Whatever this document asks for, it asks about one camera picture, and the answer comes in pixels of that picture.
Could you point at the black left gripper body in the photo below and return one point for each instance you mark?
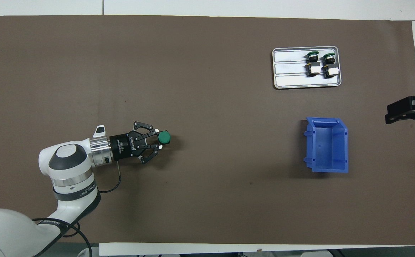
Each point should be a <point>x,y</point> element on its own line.
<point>123,146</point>

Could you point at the green mushroom push button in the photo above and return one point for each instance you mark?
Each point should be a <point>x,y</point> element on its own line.
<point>164,137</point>
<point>331,70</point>
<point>313,69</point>

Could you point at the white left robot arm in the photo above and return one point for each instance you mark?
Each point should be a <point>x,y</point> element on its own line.
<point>65,160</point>

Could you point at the blue plastic storage bin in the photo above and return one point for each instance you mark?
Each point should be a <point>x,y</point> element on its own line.
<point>323,150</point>

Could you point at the brown paper table mat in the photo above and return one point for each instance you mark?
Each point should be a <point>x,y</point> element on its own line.
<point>246,178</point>

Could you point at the silver metal tray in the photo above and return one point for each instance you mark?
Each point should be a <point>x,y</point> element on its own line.
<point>289,80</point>

